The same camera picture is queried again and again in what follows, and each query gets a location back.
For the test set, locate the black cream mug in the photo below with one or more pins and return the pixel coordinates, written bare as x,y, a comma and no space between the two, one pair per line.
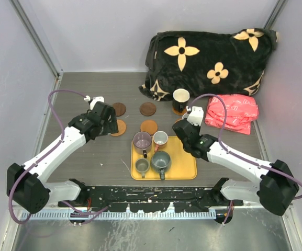
180,98

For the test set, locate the purple glass mug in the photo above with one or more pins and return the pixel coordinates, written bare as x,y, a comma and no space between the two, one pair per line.
142,143

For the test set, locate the small grey-green mug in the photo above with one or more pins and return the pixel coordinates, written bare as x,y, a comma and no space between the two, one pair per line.
142,166

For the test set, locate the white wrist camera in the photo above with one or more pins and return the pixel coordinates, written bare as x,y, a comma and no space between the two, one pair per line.
195,115
92,101

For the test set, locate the large blue-grey mug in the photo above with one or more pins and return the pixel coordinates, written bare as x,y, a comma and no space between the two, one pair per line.
160,163

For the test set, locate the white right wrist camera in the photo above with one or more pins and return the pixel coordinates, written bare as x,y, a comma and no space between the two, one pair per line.
195,115

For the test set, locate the pink plastic bag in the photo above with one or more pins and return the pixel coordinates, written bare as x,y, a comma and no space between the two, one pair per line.
237,111

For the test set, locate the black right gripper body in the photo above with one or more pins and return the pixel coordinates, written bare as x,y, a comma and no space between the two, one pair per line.
196,127

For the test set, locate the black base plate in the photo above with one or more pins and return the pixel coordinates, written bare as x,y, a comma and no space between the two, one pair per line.
151,199

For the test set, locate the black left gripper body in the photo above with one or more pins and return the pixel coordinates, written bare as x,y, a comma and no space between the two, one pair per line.
85,115

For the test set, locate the yellow tray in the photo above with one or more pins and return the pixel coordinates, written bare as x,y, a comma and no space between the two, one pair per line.
183,165

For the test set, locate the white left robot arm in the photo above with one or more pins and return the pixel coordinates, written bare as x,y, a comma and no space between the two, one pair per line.
28,185

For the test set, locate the pink white mug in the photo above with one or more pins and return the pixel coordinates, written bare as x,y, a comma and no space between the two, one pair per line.
160,139

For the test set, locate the grey white mug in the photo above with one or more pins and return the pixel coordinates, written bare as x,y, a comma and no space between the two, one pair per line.
185,116

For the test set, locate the orange wood coaster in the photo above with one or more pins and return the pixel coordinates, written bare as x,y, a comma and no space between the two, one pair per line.
149,126

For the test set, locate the black floral pillow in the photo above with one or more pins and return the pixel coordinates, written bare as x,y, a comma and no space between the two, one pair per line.
207,63

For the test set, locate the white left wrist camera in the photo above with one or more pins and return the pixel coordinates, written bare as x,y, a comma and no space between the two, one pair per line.
92,101

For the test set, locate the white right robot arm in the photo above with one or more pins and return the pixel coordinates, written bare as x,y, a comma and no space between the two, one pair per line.
270,184

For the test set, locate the light wood coaster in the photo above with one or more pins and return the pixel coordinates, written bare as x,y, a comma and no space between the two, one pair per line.
178,111

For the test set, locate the dark wood coaster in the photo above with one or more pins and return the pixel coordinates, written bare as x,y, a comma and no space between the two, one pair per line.
148,109
119,108

